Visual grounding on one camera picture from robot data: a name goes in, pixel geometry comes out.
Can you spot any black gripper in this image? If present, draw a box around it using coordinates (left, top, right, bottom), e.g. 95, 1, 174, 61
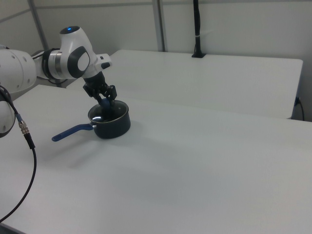
82, 72, 117, 106

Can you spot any thin black power cable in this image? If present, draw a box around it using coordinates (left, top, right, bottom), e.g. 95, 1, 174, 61
295, 97, 306, 120

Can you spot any dark saucepan with blue handle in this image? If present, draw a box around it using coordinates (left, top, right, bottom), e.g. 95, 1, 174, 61
51, 100, 131, 143

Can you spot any grey aluminium frame post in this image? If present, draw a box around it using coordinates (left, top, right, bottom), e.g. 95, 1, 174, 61
28, 0, 49, 51
152, 0, 168, 52

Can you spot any white rectangular table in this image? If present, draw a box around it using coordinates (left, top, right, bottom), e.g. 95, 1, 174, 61
65, 49, 304, 120

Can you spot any black pole with clamp base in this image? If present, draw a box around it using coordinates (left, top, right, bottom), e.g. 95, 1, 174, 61
191, 0, 207, 59

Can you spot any black cable with metal connector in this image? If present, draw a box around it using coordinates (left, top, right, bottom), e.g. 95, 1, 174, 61
0, 85, 37, 223

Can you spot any glass lid with blue knob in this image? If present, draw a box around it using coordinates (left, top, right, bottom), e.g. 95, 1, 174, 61
87, 98, 129, 124

